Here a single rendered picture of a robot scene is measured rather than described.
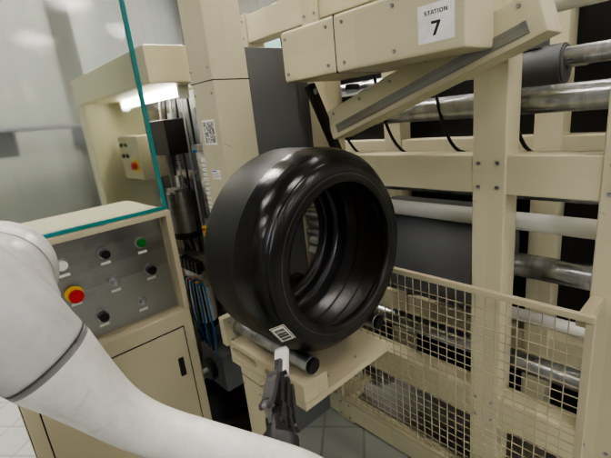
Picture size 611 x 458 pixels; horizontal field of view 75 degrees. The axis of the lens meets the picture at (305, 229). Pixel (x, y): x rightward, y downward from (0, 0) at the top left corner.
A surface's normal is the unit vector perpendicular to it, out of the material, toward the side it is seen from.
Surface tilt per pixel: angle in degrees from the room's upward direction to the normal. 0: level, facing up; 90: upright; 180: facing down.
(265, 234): 70
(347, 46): 90
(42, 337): 82
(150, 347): 90
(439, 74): 90
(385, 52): 90
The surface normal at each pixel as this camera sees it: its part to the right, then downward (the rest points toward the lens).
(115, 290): 0.68, 0.14
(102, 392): 0.82, -0.02
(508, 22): -0.73, 0.26
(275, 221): -0.03, -0.17
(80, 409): 0.49, 0.33
